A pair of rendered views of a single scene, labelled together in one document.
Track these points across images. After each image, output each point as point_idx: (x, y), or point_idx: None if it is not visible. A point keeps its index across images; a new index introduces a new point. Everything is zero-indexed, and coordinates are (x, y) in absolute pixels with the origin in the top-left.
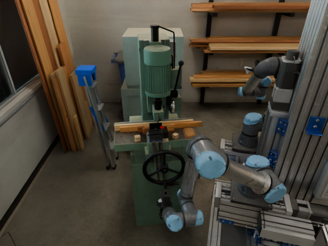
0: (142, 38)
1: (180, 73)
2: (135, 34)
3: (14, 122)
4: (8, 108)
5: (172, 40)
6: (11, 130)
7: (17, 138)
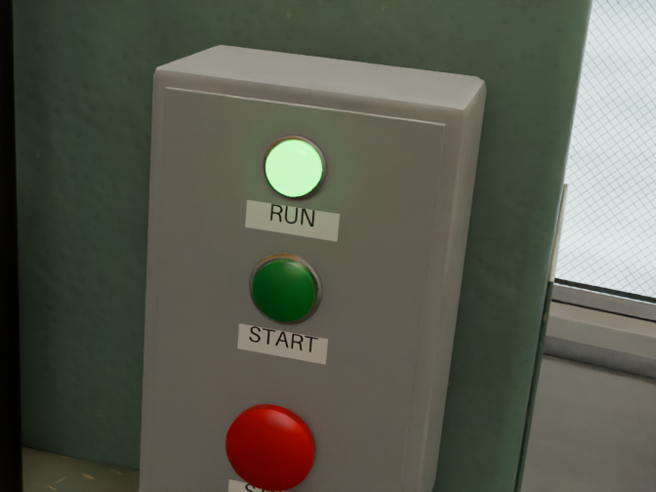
0: None
1: None
2: None
3: (637, 417)
4: (654, 333)
5: (282, 67)
6: (586, 424)
7: (595, 487)
